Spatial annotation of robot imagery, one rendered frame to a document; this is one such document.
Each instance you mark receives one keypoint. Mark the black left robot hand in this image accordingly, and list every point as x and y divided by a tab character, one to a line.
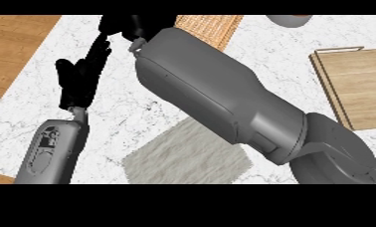
80	78

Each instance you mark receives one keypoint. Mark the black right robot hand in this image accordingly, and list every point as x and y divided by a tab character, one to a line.
129	25

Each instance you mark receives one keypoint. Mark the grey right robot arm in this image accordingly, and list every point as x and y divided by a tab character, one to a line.
231	101

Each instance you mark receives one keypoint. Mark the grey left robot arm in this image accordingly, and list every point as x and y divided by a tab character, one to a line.
52	153

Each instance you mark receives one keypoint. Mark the tan wicker basket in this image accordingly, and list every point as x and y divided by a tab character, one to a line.
210	28

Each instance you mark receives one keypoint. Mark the grey woven placemat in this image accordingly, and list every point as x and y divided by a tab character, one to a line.
188	156

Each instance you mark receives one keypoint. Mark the grey round bowl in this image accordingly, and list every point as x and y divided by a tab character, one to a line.
290	20

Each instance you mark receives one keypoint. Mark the light wooden cutting board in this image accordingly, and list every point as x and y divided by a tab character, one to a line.
350	88

